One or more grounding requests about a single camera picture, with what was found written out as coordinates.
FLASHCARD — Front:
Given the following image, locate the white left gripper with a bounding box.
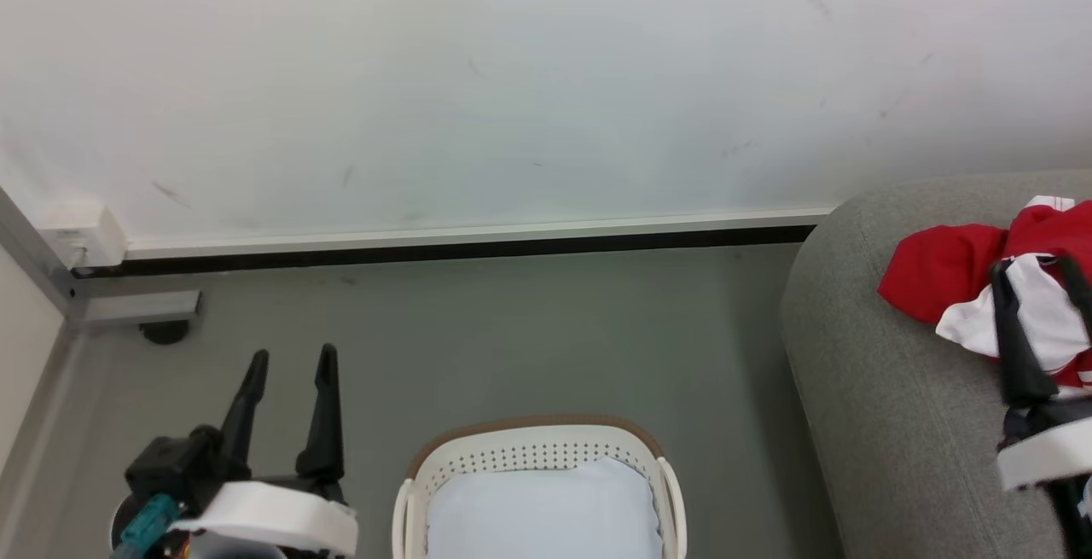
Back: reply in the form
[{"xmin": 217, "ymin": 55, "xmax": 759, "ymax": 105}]
[{"xmin": 171, "ymin": 343, "xmax": 360, "ymax": 556}]

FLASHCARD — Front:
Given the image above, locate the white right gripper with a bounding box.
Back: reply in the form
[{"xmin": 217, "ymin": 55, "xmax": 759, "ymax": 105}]
[{"xmin": 990, "ymin": 255, "xmax": 1092, "ymax": 492}]

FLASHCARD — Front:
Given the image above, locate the red and white garment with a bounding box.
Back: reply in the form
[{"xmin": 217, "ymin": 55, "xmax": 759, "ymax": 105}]
[{"xmin": 877, "ymin": 195, "xmax": 1092, "ymax": 391}]

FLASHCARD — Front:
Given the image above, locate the grey fabric sofa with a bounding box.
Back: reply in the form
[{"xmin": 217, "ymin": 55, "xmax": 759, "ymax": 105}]
[{"xmin": 779, "ymin": 170, "xmax": 1092, "ymax": 559}]

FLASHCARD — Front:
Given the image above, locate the black caster wheel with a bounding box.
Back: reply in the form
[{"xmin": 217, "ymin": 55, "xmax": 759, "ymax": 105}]
[{"xmin": 140, "ymin": 320, "xmax": 191, "ymax": 346}]

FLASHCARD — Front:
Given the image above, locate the black baseboard strip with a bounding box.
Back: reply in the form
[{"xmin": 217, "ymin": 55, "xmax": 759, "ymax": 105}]
[{"xmin": 72, "ymin": 225, "xmax": 818, "ymax": 279}]

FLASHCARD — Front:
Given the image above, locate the white perforated laundry basket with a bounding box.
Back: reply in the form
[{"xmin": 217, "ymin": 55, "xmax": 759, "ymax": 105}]
[{"xmin": 392, "ymin": 414, "xmax": 688, "ymax": 559}]

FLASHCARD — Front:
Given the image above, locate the beige partition panel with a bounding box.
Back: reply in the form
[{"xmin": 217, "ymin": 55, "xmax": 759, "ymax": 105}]
[{"xmin": 0, "ymin": 243, "xmax": 71, "ymax": 476}]

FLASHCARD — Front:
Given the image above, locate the pale white folded cloth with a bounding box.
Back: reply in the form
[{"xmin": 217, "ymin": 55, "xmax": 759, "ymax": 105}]
[{"xmin": 425, "ymin": 457, "xmax": 665, "ymax": 559}]

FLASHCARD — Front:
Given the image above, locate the white wall cable trunking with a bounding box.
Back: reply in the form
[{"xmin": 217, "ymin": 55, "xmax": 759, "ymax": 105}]
[{"xmin": 125, "ymin": 207, "xmax": 838, "ymax": 260}]

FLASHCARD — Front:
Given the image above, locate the white wall socket box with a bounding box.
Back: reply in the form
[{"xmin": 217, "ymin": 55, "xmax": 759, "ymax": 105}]
[{"xmin": 38, "ymin": 205, "xmax": 130, "ymax": 269}]

